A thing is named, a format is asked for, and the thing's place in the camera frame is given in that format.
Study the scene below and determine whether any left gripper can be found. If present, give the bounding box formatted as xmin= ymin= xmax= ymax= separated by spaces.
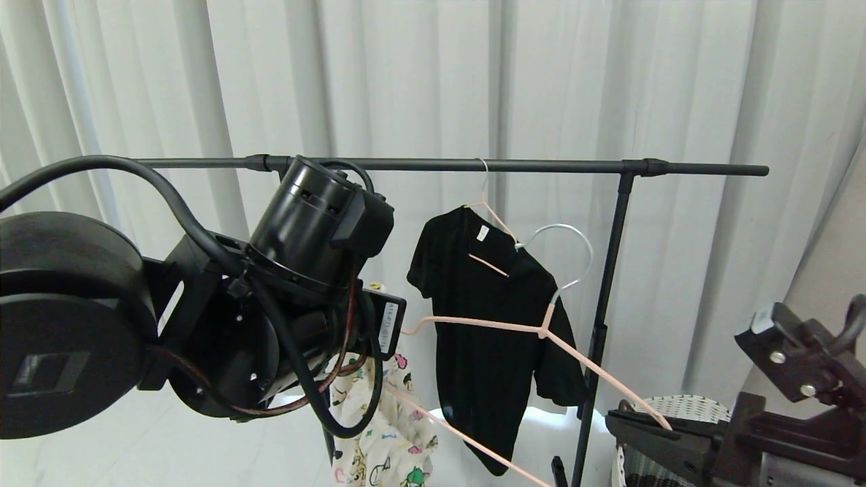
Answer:
xmin=169 ymin=287 xmax=408 ymax=420

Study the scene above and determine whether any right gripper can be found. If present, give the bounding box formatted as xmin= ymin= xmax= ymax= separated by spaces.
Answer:
xmin=606 ymin=391 xmax=866 ymax=487

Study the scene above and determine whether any pink clothes hanger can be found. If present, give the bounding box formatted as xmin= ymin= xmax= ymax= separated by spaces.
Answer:
xmin=463 ymin=159 xmax=520 ymax=278
xmin=382 ymin=223 xmax=674 ymax=487

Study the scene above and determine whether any black T-shirt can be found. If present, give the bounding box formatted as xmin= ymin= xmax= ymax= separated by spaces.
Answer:
xmin=407 ymin=206 xmax=588 ymax=476

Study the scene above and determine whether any cream printed garment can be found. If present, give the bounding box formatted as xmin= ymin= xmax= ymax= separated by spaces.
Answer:
xmin=330 ymin=281 xmax=439 ymax=487

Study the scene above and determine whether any white laundry basket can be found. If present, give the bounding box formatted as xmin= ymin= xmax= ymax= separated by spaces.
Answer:
xmin=611 ymin=396 xmax=733 ymax=487

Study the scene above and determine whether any black clothes rack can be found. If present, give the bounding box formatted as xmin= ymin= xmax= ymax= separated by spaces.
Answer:
xmin=135 ymin=156 xmax=770 ymax=487

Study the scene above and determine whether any white curtain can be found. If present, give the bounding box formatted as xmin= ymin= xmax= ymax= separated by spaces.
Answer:
xmin=0 ymin=0 xmax=866 ymax=434

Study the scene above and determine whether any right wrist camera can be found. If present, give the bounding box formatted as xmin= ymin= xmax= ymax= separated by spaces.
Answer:
xmin=734 ymin=302 xmax=866 ymax=413

